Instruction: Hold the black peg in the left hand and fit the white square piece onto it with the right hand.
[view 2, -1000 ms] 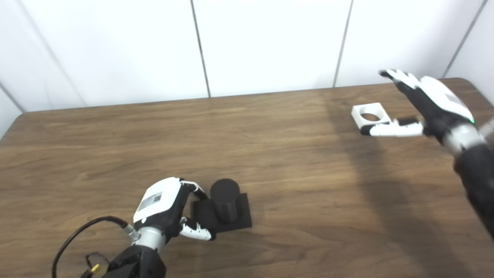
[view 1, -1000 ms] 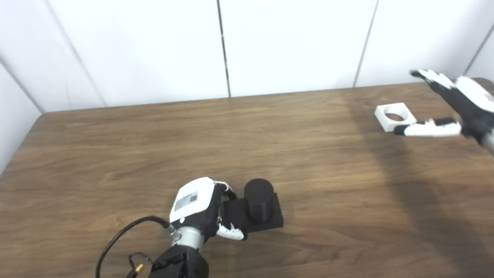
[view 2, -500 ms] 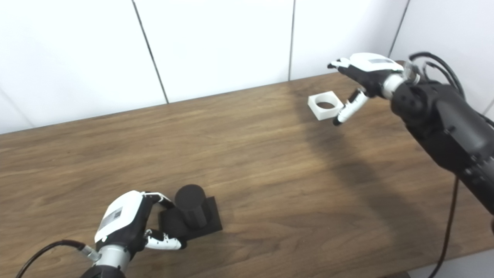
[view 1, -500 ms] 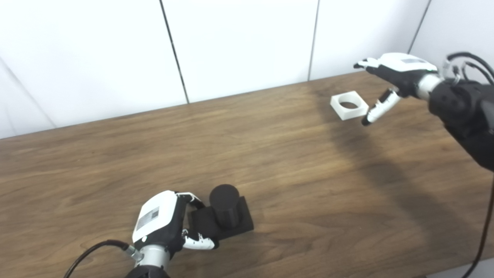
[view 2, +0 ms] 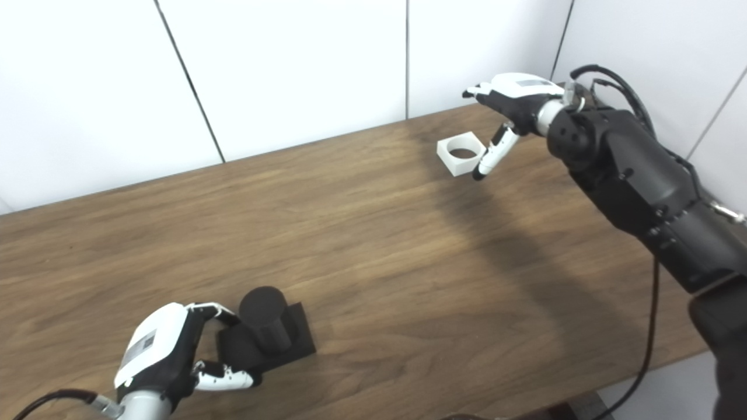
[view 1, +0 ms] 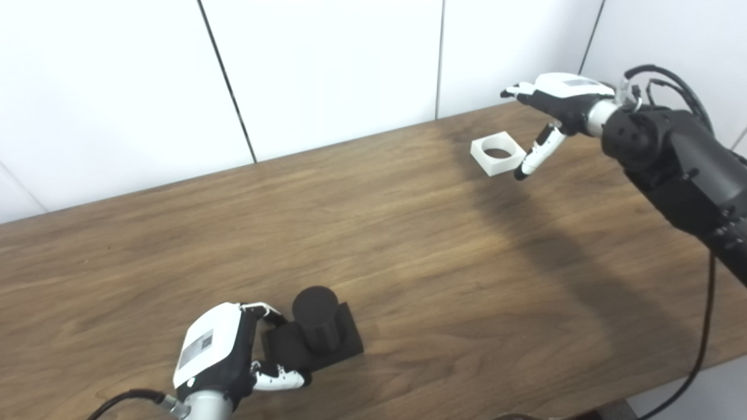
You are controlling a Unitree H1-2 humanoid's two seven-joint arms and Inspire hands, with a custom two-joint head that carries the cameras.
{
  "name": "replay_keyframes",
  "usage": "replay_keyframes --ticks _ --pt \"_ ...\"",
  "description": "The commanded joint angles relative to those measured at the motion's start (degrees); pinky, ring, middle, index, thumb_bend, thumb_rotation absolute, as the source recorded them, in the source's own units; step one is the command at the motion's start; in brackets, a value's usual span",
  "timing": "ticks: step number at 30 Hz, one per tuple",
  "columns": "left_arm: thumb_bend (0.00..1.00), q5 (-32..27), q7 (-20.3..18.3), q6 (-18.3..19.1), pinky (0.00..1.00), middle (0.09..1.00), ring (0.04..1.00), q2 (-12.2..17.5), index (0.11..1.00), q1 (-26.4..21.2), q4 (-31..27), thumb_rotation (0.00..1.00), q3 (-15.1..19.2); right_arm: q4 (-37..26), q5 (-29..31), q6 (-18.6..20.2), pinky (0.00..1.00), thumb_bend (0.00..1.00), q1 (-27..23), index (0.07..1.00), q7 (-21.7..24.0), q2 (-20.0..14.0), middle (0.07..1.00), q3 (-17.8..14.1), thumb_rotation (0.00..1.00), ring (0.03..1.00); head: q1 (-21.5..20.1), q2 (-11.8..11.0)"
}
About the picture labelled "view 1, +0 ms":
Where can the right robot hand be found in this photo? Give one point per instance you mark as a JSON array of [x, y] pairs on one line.
[[569, 93]]

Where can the white square piece with hole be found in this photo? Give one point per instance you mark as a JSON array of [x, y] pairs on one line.
[[496, 166]]

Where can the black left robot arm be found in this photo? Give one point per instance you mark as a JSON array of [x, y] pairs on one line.
[[207, 407]]

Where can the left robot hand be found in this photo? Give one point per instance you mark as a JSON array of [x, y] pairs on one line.
[[207, 344]]

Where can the black peg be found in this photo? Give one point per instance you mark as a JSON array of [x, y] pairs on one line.
[[315, 326]]

